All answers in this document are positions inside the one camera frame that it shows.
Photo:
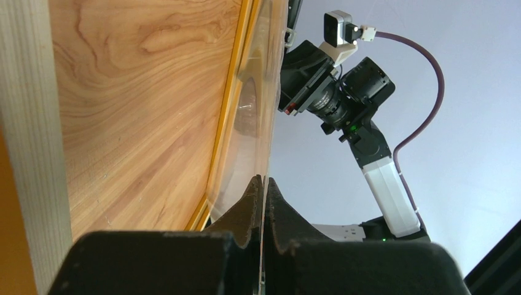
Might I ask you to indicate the black ribbed frame backing board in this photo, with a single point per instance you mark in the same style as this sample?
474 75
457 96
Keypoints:
294 7

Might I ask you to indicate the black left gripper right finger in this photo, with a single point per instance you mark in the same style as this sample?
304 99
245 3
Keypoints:
299 259

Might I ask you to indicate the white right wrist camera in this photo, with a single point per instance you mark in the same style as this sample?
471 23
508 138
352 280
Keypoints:
340 36

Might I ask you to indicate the clear acrylic sheet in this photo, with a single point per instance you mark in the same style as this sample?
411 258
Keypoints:
245 130

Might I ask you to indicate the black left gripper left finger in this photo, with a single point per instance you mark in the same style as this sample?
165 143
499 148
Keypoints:
221 259

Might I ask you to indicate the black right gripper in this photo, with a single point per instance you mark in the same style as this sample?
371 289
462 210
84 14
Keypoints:
307 82

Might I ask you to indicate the light wooden picture frame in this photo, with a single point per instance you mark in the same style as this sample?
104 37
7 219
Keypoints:
109 120

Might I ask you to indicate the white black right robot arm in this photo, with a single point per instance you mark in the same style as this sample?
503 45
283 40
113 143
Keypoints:
347 104

